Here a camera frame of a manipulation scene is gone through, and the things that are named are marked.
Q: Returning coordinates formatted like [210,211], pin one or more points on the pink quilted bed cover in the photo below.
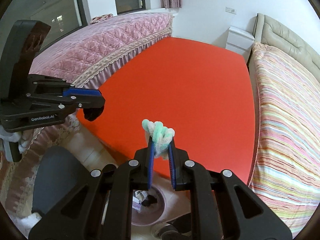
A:
[86,58]

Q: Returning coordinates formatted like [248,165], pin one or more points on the beige leather headboard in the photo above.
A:
[273,33]

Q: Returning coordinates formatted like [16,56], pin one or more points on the red table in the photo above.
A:
[201,91]

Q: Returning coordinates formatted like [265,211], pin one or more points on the dark trouser leg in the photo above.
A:
[58,174]

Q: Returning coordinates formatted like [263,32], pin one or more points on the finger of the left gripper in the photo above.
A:
[75,102]
[82,92]

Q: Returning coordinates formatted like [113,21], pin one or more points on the dark window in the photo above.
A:
[63,16]

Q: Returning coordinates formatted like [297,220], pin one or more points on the white wall socket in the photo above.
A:
[230,10]

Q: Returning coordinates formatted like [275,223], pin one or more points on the pink trash bin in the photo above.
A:
[147,216]

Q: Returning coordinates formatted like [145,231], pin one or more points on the white paper medicine box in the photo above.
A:
[139,196]

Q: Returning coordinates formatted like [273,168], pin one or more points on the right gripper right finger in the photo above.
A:
[222,206]

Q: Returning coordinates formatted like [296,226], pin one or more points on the black right shoe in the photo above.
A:
[177,228]

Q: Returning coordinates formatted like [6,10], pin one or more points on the striped bed sheet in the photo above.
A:
[286,171]

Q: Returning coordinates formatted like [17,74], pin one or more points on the white nightstand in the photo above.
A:
[240,42]

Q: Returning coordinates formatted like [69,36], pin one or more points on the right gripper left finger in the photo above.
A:
[102,209]

